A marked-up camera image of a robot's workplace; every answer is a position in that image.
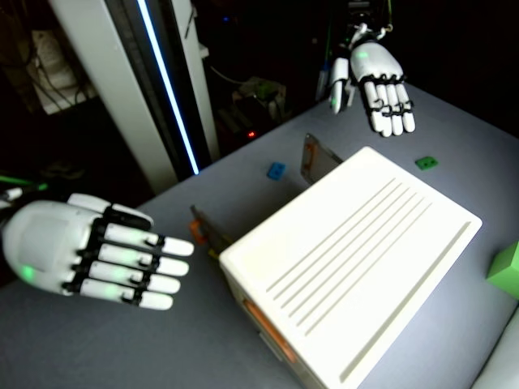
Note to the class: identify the white and green device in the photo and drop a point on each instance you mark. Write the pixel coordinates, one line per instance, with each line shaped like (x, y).
(263, 91)

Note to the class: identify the small green block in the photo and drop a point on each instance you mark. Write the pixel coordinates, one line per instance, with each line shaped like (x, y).
(425, 163)

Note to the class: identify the black device with red light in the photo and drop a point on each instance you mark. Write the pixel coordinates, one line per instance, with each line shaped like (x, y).
(243, 125)

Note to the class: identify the small blue block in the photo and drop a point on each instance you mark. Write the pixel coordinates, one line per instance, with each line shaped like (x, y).
(276, 170)

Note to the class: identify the white cabinet with grooved top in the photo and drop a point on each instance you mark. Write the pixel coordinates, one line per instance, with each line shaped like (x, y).
(344, 263)

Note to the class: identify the blue-white light strip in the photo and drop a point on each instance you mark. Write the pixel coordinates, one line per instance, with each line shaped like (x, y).
(170, 89)

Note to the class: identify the large light green cube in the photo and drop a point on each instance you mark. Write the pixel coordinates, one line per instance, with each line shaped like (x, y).
(507, 267)

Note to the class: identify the white robot column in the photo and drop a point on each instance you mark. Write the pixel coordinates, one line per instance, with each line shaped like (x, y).
(105, 81)

